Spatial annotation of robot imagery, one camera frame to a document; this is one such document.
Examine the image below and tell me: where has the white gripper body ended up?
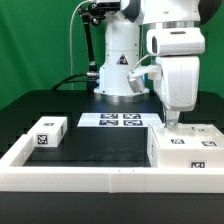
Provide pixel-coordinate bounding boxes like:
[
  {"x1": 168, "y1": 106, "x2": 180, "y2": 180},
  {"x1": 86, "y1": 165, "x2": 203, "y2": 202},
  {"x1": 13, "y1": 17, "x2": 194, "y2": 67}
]
[{"x1": 146, "y1": 27, "x2": 205, "y2": 121}]

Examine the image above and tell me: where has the white cabinet body box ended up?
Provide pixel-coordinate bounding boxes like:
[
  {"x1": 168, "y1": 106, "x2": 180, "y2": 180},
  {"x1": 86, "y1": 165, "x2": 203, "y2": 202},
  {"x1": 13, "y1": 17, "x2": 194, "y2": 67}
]
[{"x1": 147, "y1": 125, "x2": 224, "y2": 168}]

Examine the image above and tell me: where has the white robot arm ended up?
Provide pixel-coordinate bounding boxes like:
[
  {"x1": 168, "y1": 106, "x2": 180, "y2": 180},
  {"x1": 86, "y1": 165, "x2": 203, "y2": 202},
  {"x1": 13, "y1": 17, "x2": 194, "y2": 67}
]
[{"x1": 95, "y1": 0, "x2": 223, "y2": 128}]

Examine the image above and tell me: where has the white cabinet top block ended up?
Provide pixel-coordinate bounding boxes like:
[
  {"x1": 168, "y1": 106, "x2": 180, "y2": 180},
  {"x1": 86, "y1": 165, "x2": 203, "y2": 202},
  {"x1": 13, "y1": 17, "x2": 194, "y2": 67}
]
[{"x1": 28, "y1": 116, "x2": 67, "y2": 147}]

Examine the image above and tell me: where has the white marker base sheet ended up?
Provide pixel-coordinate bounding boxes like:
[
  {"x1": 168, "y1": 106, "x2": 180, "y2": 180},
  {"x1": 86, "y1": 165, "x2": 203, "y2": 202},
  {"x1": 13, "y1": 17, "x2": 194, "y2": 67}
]
[{"x1": 78, "y1": 113, "x2": 162, "y2": 128}]

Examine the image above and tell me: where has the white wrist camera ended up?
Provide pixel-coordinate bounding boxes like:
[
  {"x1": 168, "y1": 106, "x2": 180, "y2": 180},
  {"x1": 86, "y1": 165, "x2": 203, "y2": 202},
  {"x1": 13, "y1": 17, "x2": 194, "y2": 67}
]
[{"x1": 127, "y1": 65, "x2": 161, "y2": 93}]

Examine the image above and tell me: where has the white cable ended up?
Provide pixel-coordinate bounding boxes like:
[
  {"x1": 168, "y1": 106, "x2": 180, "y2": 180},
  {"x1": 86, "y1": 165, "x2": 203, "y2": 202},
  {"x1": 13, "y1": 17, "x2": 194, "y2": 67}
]
[{"x1": 68, "y1": 0, "x2": 94, "y2": 91}]

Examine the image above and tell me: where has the black cable bundle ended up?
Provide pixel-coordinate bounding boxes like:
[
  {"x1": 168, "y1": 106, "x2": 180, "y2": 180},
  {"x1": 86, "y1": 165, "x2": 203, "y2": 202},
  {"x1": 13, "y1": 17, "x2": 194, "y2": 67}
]
[{"x1": 50, "y1": 73, "x2": 100, "y2": 92}]

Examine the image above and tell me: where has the white U-shaped fence frame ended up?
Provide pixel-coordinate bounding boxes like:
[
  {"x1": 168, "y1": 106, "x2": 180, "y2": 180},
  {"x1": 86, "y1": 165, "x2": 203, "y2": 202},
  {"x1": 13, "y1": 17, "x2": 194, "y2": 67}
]
[{"x1": 0, "y1": 134, "x2": 224, "y2": 193}]

